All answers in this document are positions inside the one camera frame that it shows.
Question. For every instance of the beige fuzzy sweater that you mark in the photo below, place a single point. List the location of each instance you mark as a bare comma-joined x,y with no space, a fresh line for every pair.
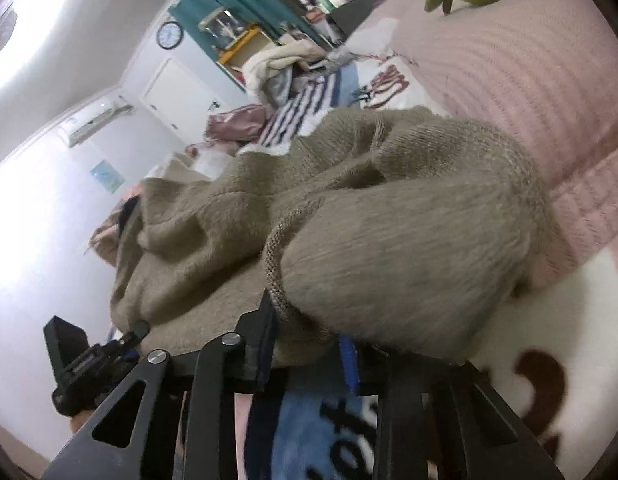
395,227

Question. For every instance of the striped fleece blanket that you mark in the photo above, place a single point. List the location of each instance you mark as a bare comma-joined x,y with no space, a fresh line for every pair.
545,72

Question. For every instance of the left hand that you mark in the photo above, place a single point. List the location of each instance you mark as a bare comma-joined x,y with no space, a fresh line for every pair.
79,420

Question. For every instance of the white door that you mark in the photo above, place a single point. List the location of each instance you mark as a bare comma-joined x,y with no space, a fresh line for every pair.
180,100

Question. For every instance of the blue wall poster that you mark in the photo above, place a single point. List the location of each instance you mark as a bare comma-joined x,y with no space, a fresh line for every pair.
106,175

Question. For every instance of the yellow white shelf cabinet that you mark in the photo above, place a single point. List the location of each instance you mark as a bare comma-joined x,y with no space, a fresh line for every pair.
234,40

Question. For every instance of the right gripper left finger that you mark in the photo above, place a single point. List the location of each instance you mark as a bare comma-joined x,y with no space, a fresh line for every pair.
175,409

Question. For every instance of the cream blanket pile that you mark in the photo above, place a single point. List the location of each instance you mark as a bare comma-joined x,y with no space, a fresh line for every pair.
268,63

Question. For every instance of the tan pink comforter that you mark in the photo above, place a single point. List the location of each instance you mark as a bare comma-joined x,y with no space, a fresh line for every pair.
159,189

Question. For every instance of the round wall clock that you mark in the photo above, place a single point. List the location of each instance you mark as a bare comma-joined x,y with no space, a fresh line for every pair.
169,35

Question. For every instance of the white air conditioner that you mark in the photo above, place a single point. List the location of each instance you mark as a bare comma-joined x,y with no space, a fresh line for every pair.
78,135

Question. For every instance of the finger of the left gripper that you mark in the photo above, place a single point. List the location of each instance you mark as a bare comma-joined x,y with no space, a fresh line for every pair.
138,331

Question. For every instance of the teal curtain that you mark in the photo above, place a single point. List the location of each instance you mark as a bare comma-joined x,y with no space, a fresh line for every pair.
269,15

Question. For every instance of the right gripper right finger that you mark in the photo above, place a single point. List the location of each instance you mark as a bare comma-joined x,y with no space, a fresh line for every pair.
438,420

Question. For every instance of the black garment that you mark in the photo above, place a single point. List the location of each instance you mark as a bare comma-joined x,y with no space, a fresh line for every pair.
126,212

